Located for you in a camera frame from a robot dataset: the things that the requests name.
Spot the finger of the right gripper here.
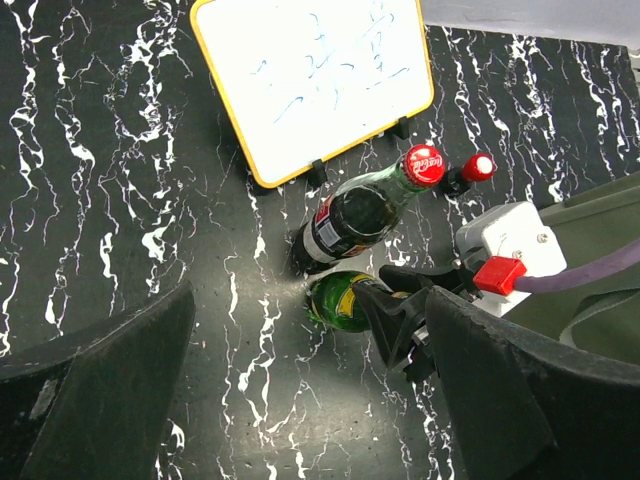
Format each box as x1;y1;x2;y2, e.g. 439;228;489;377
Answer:
353;282;436;384

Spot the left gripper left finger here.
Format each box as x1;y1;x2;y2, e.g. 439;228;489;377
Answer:
1;281;196;479

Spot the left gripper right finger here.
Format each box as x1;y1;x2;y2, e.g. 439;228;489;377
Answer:
425;287;639;479

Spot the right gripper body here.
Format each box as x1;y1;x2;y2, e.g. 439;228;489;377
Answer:
377;265;483;320

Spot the green perrier bottle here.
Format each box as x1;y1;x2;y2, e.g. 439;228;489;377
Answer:
307;270;409;333

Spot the coca-cola glass bottle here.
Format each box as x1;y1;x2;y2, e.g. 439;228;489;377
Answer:
292;144;446;275

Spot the green canvas bag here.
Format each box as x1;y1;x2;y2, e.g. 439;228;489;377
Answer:
501;170;640;371

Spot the red emergency stop button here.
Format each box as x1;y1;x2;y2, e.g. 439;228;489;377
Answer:
438;153;497;198

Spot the yellow framed whiteboard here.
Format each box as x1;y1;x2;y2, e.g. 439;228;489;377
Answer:
190;1;435;188

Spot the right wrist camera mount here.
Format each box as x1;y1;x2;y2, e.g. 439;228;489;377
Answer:
455;201;567;317

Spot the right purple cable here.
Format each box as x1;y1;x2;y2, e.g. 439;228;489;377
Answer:
514;249;640;294

